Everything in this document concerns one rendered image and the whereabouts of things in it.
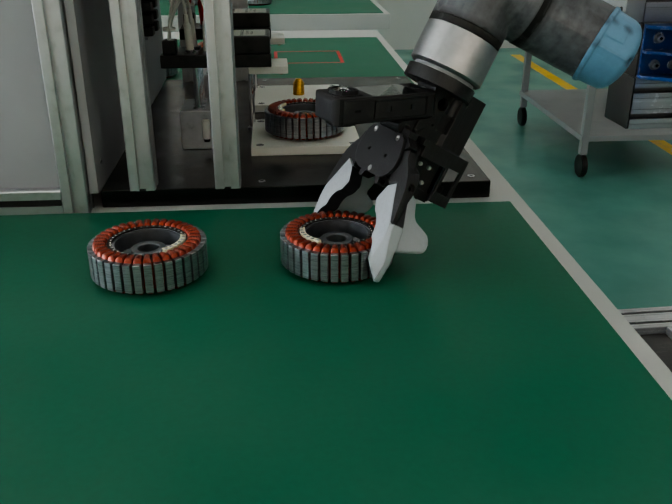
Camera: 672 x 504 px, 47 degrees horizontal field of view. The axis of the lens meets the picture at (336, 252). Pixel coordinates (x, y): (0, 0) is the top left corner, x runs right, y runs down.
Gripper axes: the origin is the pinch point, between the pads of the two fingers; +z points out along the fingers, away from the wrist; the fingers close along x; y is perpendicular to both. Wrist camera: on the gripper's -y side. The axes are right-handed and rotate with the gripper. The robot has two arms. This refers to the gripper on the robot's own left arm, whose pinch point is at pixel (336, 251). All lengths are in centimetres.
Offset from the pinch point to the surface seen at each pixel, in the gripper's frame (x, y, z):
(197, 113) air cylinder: 37.8, -4.0, -4.6
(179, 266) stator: 1.0, -14.3, 6.6
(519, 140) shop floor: 229, 233, -47
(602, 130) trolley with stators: 174, 222, -62
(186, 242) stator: 3.4, -13.6, 4.8
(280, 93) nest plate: 60, 17, -12
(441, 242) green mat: -0.8, 11.2, -5.1
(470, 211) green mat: 5.2, 18.4, -9.3
